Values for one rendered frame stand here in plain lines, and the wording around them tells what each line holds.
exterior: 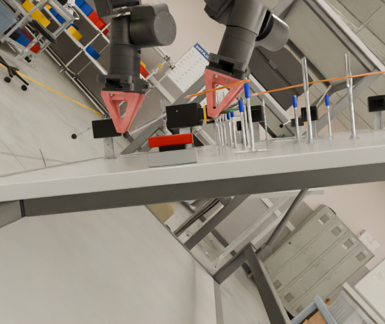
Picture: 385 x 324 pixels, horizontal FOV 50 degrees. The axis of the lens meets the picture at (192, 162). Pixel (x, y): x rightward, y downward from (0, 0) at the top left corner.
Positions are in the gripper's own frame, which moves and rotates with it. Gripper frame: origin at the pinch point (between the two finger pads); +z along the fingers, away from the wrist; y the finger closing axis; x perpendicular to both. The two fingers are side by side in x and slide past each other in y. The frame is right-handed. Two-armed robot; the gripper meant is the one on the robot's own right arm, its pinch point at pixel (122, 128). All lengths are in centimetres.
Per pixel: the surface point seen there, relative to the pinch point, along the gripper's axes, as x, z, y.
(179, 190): -15.4, 8.0, -17.2
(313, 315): -117, 329, 682
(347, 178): -38.1, 5.0, -13.1
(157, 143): -15.1, 1.1, -27.7
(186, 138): -18.3, 0.4, -27.1
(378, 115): -54, -7, 45
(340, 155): -34.8, 1.2, -27.8
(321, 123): -45, -5, 99
